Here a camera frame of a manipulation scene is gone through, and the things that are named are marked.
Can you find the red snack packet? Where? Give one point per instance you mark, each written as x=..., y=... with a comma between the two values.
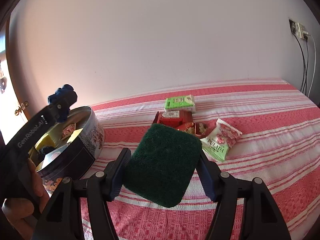
x=182, y=121

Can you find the wall power socket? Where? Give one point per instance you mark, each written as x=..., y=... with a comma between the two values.
x=298, y=30

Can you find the green Pulada candy packet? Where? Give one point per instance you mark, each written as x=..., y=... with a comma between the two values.
x=220, y=140

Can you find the blue fuzzy object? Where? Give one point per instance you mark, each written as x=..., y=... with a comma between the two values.
x=63, y=98

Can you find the black playing card box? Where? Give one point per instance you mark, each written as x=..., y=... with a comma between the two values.
x=71, y=160

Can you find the green tissue pack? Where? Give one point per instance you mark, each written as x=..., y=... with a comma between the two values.
x=177, y=103

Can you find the red striped tablecloth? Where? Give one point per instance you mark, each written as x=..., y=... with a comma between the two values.
x=279, y=144

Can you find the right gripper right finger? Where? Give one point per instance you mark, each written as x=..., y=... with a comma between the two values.
x=261, y=217

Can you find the green and yellow scouring sponge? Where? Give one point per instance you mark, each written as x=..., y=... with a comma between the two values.
x=162, y=165

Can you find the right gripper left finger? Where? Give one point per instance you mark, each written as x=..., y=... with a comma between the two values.
x=61, y=218

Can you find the person's left hand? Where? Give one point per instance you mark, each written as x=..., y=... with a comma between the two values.
x=17, y=209

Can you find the round metal tin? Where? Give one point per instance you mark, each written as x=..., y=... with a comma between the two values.
x=81, y=123

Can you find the brass door knob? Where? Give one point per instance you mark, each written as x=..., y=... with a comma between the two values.
x=21, y=108

